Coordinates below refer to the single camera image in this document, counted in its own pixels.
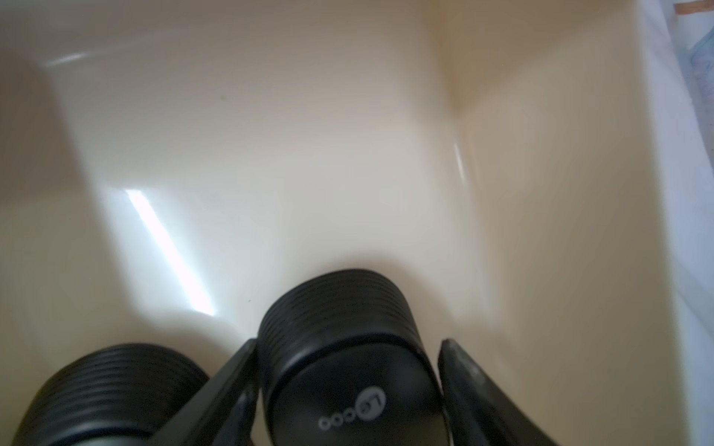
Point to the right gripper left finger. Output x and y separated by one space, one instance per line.
223 411

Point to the black lecoo mouse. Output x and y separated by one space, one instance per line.
342 363
126 390

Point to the cream top drawer red knob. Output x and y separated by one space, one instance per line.
170 168

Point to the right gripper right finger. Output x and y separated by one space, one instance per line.
477 410

